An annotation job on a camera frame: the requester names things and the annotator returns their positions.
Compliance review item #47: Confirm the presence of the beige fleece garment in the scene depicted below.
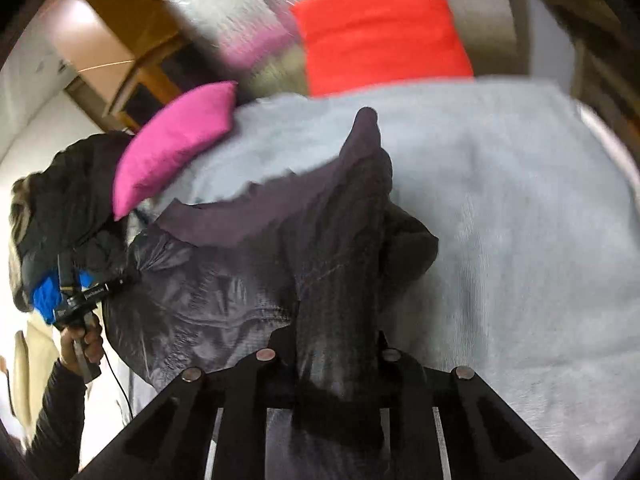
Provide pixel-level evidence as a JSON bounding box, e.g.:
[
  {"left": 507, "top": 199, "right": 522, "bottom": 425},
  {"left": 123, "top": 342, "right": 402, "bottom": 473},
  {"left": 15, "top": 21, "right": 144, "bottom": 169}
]
[{"left": 7, "top": 172, "right": 46, "bottom": 313}]

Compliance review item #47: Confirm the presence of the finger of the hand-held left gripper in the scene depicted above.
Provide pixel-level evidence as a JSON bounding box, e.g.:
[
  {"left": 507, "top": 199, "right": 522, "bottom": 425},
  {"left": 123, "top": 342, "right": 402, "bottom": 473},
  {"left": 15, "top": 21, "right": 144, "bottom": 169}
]
[{"left": 97, "top": 277, "right": 129, "bottom": 302}]

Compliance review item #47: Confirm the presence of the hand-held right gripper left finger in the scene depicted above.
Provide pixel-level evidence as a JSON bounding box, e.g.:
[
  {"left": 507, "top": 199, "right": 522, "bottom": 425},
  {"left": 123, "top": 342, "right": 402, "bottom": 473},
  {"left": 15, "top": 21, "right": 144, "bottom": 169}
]
[{"left": 75, "top": 329, "right": 302, "bottom": 480}]

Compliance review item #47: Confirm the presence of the person's left forearm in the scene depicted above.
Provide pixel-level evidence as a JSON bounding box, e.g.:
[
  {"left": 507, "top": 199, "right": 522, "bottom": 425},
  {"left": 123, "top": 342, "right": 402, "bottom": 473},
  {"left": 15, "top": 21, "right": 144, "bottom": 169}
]
[{"left": 24, "top": 359, "right": 90, "bottom": 480}]

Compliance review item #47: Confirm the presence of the blue garment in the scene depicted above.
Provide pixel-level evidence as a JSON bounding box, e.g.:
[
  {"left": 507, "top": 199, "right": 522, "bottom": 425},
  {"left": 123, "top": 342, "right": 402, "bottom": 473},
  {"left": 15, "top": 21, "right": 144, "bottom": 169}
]
[{"left": 30, "top": 271, "right": 97, "bottom": 326}]

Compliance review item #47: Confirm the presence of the black cable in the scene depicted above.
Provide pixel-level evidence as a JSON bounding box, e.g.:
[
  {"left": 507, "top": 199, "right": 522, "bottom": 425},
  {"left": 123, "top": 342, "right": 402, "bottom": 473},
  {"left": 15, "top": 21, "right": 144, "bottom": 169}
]
[{"left": 101, "top": 344, "right": 137, "bottom": 423}]

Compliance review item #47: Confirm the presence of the cream leather sofa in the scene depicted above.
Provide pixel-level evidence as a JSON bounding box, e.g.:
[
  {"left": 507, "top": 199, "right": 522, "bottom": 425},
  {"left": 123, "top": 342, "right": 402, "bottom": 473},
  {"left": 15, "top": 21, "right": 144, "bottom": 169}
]
[{"left": 9, "top": 310, "right": 63, "bottom": 438}]

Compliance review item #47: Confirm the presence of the grey fleece blanket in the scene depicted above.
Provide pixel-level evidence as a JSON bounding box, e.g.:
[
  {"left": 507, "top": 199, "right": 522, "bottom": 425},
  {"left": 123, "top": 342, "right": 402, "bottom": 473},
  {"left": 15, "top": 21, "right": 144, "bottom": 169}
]
[{"left": 125, "top": 76, "right": 640, "bottom": 480}]

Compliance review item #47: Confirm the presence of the pink pillow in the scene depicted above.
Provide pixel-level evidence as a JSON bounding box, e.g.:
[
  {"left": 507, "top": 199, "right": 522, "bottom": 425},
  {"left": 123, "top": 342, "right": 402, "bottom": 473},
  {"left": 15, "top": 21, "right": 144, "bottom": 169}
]
[{"left": 112, "top": 80, "right": 239, "bottom": 222}]

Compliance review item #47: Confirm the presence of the silver foil insulation mat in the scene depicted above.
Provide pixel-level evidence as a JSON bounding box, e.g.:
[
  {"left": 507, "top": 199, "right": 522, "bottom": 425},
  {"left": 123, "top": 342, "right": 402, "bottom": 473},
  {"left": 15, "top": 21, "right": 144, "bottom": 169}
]
[{"left": 164, "top": 0, "right": 517, "bottom": 97}]

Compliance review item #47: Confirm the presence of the person's left hand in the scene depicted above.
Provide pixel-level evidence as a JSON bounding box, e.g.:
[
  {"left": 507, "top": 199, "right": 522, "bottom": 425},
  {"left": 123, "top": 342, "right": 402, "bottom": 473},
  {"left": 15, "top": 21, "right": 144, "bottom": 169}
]
[{"left": 59, "top": 313, "right": 107, "bottom": 377}]

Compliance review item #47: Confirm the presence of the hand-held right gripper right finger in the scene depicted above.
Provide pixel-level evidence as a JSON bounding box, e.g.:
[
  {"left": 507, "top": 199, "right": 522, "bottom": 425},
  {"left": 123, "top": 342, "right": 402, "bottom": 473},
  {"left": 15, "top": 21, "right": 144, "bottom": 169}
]
[{"left": 374, "top": 331, "right": 582, "bottom": 480}]

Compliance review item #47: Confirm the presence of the pile of dark clothes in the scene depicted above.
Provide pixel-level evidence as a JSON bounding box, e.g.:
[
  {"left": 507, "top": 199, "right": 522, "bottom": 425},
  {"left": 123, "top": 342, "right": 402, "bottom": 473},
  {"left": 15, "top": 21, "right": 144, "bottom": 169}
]
[{"left": 17, "top": 131, "right": 138, "bottom": 311}]

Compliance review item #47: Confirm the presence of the wooden cabinet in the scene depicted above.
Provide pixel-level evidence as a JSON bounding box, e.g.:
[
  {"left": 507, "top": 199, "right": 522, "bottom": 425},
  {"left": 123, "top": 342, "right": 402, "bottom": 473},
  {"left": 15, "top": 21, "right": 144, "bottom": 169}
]
[{"left": 35, "top": 0, "right": 201, "bottom": 132}]

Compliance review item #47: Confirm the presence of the dark quilted zip jacket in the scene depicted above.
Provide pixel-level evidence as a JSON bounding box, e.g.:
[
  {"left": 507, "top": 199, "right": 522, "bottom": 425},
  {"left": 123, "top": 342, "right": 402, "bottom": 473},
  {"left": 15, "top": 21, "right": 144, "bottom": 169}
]
[{"left": 102, "top": 106, "right": 441, "bottom": 443}]

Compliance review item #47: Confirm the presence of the red pillow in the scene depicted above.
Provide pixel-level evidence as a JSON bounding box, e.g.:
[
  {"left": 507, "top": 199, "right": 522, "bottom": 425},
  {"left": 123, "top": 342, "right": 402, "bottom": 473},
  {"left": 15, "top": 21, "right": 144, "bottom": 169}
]
[{"left": 290, "top": 0, "right": 476, "bottom": 99}]

